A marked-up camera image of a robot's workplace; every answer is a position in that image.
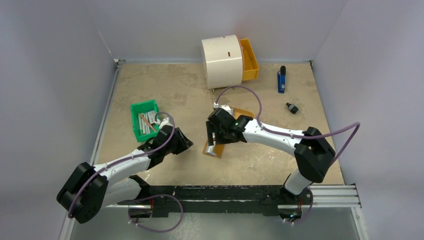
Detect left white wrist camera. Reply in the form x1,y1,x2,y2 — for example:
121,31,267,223
159,117,174,129

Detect grey tubes in bin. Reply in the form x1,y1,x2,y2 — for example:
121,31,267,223
138,113,151,135

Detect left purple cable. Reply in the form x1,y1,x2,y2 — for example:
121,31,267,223
67,111,176,220

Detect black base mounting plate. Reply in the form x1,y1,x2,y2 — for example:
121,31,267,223
116,184,314,220

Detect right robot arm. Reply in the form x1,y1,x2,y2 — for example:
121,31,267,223
206,107,336,204

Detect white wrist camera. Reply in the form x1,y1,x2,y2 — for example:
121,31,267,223
213,102,234,115
159,117,174,129

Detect aluminium frame rail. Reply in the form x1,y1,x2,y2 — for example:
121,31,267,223
101,182,361,210

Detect small black knob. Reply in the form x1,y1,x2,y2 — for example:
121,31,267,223
286,102,299,114

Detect yellow oval plastic tray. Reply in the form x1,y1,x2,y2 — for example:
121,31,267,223
230,106,256,120

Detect brown pencil in bin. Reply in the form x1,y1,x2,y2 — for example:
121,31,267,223
139,113,156,133

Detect yellow leather card holder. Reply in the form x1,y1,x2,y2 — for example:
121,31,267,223
202,140,225,159

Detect cream round drawer cabinet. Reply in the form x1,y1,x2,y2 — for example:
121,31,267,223
201,34,243,90

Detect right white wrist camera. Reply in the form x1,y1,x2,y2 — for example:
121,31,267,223
213,102,234,115

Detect small card box in bin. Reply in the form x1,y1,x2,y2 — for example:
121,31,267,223
147,110,157,125

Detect green plastic bin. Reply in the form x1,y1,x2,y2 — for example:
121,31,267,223
130,99,160,143

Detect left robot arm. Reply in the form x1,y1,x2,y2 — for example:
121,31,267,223
56,125,194,224

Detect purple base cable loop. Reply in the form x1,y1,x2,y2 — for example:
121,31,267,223
127,193,184,233

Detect yellow open drawer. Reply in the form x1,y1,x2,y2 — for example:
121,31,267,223
239,38,259,82

